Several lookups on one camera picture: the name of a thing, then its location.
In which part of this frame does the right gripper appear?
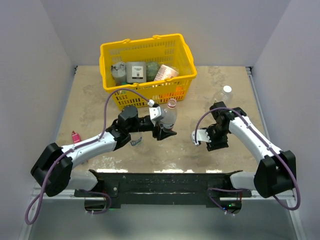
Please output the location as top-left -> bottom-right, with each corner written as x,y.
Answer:
201,124 -> 230,151

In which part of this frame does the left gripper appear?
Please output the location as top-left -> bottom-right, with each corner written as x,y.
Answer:
128,113 -> 177,140

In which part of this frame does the red label water bottle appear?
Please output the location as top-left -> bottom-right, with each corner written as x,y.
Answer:
160,98 -> 178,129

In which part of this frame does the large clear square bottle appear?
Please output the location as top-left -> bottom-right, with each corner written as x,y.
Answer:
212,87 -> 233,106

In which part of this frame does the white bottle cap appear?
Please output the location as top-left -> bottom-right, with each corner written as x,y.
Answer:
222,85 -> 232,94

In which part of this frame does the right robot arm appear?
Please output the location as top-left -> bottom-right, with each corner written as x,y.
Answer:
205,101 -> 297,198

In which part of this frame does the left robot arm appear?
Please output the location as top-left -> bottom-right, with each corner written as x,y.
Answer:
30,105 -> 177,197

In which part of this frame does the blue label water bottle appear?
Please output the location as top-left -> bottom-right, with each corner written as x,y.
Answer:
129,132 -> 143,147

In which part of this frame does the orange item in basket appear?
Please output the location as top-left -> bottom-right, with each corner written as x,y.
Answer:
160,86 -> 185,103

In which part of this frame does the pink printed package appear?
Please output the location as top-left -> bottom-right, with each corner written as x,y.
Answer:
154,64 -> 179,81

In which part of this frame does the yellow plastic basket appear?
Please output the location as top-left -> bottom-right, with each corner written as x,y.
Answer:
99,33 -> 197,110

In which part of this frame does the green round vegetable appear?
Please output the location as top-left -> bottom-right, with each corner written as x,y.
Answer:
146,61 -> 161,82

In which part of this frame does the grey box with label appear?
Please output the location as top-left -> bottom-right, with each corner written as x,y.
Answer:
126,61 -> 147,84

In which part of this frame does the grey crumpled can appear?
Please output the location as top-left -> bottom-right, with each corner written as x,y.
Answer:
110,61 -> 127,86

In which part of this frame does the pink snack packet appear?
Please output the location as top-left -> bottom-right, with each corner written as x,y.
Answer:
71,131 -> 82,144

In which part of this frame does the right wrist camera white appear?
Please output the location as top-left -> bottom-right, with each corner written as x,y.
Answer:
190,129 -> 211,146

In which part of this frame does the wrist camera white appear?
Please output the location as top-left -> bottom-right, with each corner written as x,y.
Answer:
190,129 -> 211,146
147,99 -> 165,125

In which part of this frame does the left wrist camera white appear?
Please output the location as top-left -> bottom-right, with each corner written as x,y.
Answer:
147,99 -> 165,125

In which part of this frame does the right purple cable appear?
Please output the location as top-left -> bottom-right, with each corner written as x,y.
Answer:
194,107 -> 301,216

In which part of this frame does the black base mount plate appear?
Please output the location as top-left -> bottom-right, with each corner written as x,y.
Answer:
74,170 -> 252,211

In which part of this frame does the aluminium frame rail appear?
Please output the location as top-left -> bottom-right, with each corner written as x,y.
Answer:
18,66 -> 306,240

